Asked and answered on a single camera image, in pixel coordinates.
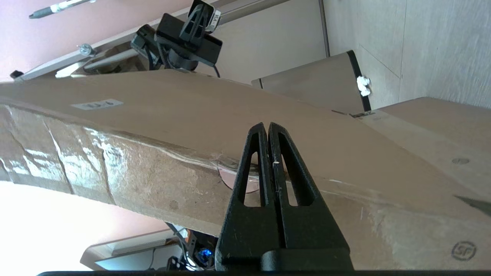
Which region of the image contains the grey metal furniture frame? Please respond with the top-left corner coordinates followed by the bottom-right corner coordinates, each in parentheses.
top-left (10, 0), bottom-right (292, 81)

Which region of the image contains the brown cardboard shoe box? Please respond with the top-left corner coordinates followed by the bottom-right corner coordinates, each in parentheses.
top-left (0, 69), bottom-right (491, 271)

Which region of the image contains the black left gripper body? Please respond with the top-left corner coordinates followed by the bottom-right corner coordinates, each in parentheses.
top-left (155, 13), bottom-right (224, 72)

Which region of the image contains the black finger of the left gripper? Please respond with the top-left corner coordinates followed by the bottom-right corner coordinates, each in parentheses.
top-left (196, 3), bottom-right (216, 40)
top-left (180, 0), bottom-right (206, 41)

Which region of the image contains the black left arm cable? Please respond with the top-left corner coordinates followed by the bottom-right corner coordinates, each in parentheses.
top-left (146, 36), bottom-right (222, 79)

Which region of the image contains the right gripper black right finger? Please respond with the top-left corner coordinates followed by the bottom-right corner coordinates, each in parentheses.
top-left (268, 122), bottom-right (354, 271)

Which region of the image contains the black floor brush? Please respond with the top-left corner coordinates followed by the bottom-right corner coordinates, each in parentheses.
top-left (29, 0), bottom-right (97, 19)

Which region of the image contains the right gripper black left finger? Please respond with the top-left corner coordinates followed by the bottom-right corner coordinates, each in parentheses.
top-left (215, 122), bottom-right (285, 271)

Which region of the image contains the crumpled white tissue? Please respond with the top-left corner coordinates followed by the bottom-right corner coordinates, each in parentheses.
top-left (356, 76), bottom-right (372, 97)

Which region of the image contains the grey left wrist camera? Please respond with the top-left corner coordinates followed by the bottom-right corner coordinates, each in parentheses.
top-left (209, 8), bottom-right (223, 32)

